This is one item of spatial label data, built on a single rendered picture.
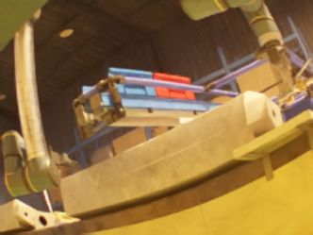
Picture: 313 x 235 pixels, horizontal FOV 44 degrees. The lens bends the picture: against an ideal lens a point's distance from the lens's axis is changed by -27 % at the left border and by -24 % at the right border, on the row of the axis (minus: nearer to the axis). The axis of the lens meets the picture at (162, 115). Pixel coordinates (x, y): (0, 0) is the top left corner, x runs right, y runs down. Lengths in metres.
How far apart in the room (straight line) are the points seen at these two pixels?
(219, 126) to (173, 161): 0.20
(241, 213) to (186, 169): 0.30
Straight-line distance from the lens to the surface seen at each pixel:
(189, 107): 2.20
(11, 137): 1.66
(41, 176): 1.50
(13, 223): 2.58
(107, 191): 1.84
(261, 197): 1.47
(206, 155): 1.58
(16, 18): 0.67
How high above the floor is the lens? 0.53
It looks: 18 degrees up
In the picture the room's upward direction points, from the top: 16 degrees counter-clockwise
